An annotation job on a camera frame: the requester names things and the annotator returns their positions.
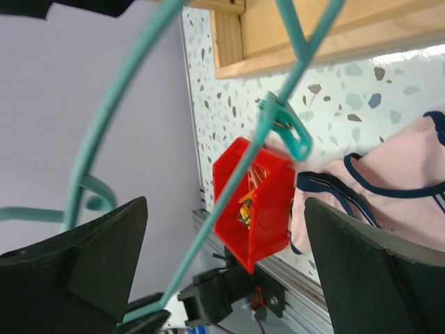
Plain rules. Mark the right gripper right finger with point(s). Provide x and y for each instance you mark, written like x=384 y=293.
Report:
x=373 y=281

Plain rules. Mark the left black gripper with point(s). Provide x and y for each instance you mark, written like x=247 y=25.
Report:
x=39 y=8

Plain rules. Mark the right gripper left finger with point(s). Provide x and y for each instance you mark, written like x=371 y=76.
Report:
x=78 y=281

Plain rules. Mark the pink underwear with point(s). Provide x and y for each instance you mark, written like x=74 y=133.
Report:
x=397 y=187

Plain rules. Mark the teal clip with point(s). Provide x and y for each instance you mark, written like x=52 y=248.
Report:
x=282 y=119

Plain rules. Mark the teal hanger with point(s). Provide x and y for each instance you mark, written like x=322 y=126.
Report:
x=54 y=73

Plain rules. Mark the red bin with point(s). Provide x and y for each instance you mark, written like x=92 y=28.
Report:
x=271 y=203

